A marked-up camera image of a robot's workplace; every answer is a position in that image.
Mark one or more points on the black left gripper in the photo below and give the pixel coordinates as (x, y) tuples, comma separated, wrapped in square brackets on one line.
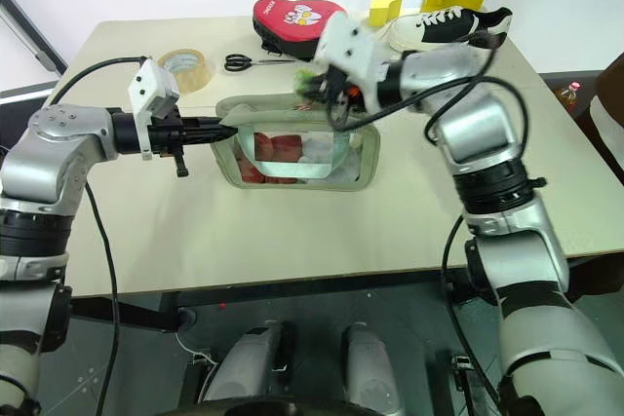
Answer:
[(166, 136)]

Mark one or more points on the green pouch with clear window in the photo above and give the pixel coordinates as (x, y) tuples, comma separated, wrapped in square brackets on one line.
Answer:
[(363, 158)]

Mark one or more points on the clear packing tape roll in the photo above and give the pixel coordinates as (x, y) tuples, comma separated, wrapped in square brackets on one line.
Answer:
[(195, 77)]

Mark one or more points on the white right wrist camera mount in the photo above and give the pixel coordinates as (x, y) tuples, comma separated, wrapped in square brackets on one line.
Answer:
[(353, 50)]

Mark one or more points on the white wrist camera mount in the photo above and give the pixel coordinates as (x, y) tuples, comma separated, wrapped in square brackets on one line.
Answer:
[(353, 50), (151, 87)]

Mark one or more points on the brown and white object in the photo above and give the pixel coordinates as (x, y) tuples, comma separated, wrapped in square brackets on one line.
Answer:
[(607, 119)]

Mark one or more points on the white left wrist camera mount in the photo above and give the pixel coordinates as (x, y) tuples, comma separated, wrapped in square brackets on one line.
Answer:
[(151, 87)]

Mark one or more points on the red cloth item in pouch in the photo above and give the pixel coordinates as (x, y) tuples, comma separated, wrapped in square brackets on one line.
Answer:
[(273, 143)]

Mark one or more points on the grey left robot leg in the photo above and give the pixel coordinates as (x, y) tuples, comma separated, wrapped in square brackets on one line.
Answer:
[(248, 362)]

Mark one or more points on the yellow foam block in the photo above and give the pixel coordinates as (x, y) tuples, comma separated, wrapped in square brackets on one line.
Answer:
[(382, 9)]

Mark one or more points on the dark rounded robot waist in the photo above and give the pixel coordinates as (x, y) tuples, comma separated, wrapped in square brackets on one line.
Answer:
[(292, 408)]

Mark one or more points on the grey robot leg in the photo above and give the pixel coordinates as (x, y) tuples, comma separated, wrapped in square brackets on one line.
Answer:
[(248, 362), (370, 367)]

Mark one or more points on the black and white sneaker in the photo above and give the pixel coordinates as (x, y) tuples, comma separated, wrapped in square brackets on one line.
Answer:
[(439, 26)]

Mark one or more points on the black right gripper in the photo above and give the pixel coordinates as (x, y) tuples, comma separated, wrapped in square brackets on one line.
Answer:
[(341, 89)]

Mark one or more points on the black table frame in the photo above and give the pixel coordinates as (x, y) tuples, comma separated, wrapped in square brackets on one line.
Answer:
[(146, 316)]

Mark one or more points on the red heart-shaped case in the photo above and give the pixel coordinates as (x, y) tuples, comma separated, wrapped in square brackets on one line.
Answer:
[(287, 26)]

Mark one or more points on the oil bottle with red cap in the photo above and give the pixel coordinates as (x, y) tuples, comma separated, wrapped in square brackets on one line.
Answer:
[(568, 97)]

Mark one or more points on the white item in pouch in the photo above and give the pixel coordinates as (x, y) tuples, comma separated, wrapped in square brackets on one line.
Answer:
[(317, 150)]

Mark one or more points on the black floor bracket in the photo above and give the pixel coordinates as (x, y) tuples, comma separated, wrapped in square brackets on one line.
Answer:
[(462, 372)]

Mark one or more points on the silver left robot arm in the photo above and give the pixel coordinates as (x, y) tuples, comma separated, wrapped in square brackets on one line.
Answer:
[(53, 158)]

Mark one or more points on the grey right robot leg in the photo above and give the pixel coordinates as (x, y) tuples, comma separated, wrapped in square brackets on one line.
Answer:
[(370, 367)]

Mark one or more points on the dark diagonal metal bar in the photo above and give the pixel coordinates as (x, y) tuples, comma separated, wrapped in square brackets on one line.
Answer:
[(29, 28)]

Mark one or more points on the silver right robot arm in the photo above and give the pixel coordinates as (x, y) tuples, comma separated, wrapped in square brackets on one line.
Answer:
[(482, 128)]

